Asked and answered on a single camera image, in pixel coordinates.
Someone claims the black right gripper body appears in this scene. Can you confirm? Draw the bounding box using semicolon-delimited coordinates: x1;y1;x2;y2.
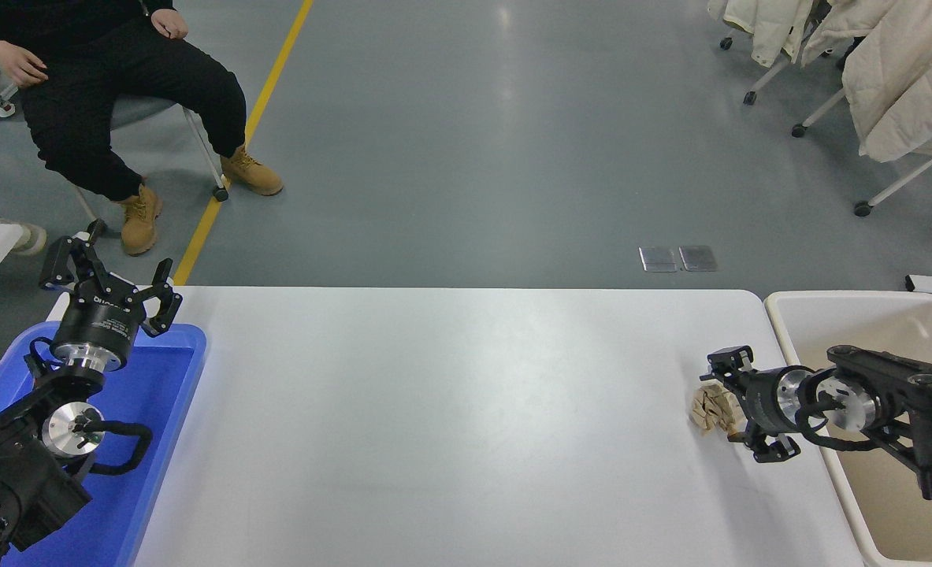
737;366;789;435

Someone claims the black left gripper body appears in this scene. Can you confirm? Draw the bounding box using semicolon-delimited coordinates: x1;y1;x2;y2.
50;288;147;363

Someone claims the tan paper ball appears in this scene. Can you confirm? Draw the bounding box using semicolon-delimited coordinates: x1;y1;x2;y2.
689;384;746;436

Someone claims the person's right hand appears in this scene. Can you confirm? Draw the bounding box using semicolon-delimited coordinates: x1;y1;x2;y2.
0;40;49;87

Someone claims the person's left hand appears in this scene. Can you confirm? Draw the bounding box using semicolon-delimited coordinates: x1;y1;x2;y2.
151;9;189;41

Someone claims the person's pale shoe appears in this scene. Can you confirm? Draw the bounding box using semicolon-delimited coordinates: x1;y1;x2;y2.
0;209;47;255

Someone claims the blue plastic tray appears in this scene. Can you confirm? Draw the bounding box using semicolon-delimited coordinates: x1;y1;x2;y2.
0;321;207;567

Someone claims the large pale plastic bin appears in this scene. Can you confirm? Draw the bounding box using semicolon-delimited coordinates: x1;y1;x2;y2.
763;291;932;567

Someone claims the grey chair with castors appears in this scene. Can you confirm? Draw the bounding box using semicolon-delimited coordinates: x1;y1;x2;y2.
72;96;229;225

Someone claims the person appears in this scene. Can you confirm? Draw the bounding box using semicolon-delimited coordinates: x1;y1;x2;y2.
0;0;284;257

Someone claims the large cream coat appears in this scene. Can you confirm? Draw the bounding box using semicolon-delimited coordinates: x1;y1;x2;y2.
841;0;932;164

